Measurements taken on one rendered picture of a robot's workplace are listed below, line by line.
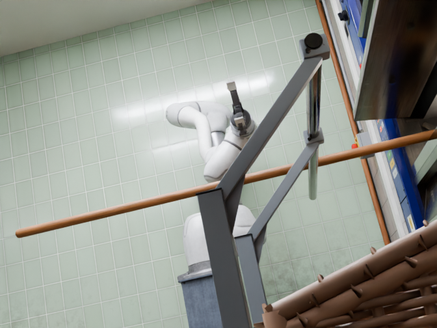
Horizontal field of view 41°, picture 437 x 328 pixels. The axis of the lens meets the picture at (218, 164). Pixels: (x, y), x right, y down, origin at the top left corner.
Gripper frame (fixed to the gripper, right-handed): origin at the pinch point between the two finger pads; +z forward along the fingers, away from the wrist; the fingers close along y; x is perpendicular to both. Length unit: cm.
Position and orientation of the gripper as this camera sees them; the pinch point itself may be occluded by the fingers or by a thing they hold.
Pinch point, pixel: (235, 101)
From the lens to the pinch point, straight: 199.5
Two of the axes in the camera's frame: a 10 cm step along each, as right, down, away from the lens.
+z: -1.5, -2.6, -9.5
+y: 2.0, 9.4, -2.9
